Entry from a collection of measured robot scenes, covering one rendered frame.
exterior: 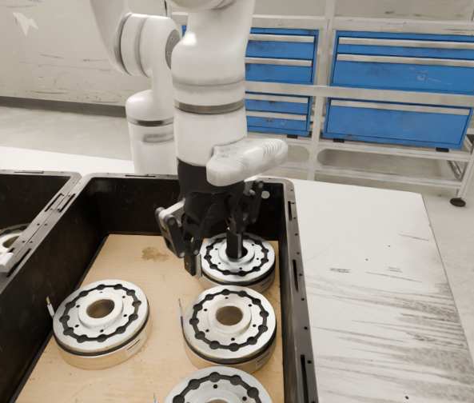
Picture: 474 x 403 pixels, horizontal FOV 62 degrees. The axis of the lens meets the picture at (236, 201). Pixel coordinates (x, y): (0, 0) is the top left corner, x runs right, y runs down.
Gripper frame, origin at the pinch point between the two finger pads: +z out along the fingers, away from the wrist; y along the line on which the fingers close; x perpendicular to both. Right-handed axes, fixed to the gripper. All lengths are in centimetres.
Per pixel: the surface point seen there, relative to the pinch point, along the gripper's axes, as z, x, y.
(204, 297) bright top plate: 1.9, 3.4, 4.1
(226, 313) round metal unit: 2.8, 6.3, 3.1
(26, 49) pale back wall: 32, -351, -64
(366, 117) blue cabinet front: 40, -82, -161
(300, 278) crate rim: -4.8, 13.0, -0.8
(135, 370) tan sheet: 5.2, 4.7, 14.0
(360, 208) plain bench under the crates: 18, -10, -49
